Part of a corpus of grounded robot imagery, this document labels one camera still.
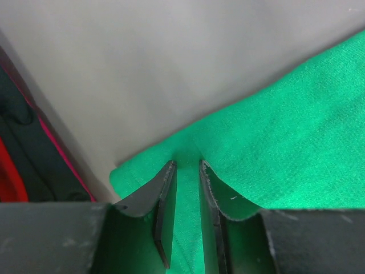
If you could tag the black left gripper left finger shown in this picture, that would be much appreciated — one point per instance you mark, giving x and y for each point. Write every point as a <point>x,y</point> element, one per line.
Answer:
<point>131,236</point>

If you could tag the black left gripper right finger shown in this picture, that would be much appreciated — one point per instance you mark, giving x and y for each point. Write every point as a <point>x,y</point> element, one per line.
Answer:
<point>241,237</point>

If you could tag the green t-shirt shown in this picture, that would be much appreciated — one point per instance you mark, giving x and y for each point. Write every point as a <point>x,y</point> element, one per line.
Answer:
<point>298,143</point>

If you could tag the folded black t-shirt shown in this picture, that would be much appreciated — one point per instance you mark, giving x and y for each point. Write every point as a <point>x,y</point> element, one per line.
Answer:
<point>46,175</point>

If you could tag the folded red t-shirt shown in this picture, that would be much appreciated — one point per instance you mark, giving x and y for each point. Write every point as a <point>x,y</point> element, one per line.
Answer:
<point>12,186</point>

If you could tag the folded pink t-shirt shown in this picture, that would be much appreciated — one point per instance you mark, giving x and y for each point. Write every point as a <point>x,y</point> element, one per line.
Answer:
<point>7,65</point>

